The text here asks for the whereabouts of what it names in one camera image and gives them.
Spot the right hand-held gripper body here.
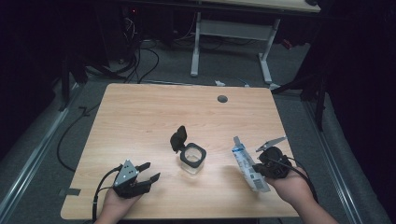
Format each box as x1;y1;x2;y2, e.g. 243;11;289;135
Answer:
255;135;293;180

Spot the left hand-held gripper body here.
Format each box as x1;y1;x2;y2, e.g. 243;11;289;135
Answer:
112;159;153;200

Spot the white and blue pouch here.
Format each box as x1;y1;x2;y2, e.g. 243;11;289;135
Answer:
231;135;272;193

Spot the glass jar with black lid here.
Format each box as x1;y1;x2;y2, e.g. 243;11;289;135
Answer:
169;125;207;175

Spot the person's right hand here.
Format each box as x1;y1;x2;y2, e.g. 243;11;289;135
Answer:
265;167;315;207

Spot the person's left hand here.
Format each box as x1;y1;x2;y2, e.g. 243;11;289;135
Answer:
100;187;143;221

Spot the grey tape strip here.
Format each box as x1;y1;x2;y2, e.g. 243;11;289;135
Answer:
59;188;82;197

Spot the black stand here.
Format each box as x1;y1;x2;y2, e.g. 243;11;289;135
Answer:
270;62;331;132
57;52;90;113

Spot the white-framed desk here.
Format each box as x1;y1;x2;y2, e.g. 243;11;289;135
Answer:
190;0;321;86

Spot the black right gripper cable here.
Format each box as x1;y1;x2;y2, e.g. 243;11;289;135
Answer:
266;156;319;204

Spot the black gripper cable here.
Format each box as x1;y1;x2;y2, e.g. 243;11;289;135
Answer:
266;156;319;204
92;164;124;223

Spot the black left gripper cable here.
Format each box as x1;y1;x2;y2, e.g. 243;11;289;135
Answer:
92;164;124;223

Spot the metal floor rail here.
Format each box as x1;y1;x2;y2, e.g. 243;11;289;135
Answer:
0;82;83;218
303;99;363;224

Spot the black floor cable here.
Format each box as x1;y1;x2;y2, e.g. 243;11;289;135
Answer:
56;104;102;173

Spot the bundle of black cables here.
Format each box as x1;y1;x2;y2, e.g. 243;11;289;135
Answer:
122;12;161;85

